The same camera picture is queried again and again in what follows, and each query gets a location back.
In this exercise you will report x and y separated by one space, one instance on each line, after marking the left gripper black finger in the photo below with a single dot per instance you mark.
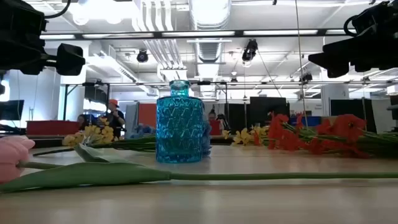
71 59

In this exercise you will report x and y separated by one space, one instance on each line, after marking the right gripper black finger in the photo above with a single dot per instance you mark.
334 60

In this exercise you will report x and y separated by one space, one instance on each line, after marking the red artificial flower stem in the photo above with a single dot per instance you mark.
280 130
349 126

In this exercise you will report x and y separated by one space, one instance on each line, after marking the yellow artificial flower stem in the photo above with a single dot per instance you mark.
244 136
104 132

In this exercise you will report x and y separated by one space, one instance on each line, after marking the pink tulip with green stem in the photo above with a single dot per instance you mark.
93 174

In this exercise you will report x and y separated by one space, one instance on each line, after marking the blue textured glass vase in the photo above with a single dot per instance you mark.
179 130

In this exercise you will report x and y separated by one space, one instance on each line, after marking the white pillar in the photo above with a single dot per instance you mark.
334 96

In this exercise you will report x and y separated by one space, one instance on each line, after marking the black partition panel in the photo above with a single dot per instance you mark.
354 107

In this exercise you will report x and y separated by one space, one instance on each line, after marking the brown cardboard box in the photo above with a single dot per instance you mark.
326 118

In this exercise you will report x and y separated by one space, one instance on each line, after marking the blue plastic bin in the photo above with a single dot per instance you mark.
312 120

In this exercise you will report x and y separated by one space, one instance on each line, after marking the long red plastic bin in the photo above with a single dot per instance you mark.
53 127

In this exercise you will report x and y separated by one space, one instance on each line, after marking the small black computer monitor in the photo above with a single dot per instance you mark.
12 109

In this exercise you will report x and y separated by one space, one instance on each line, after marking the large black computer monitor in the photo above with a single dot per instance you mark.
267 107

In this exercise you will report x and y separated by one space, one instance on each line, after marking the grey partition panel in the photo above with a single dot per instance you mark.
132 116

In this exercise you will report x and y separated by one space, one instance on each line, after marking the orange partition panel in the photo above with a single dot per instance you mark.
147 115

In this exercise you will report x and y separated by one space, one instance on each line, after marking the black overhead light beam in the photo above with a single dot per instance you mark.
239 32

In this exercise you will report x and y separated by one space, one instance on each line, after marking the black tripod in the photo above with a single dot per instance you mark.
222 118

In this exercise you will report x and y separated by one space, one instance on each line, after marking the small red plastic bin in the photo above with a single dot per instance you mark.
215 127

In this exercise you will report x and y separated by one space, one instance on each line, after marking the black ceiling-mounted camera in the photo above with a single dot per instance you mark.
307 77
142 56
250 49

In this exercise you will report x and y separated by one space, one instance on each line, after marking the black metal stand frame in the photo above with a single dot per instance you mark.
93 84

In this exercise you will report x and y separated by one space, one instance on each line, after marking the black aluminium table frame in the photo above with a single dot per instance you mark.
49 141

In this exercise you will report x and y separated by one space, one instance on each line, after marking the silver ventilation duct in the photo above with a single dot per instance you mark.
210 51

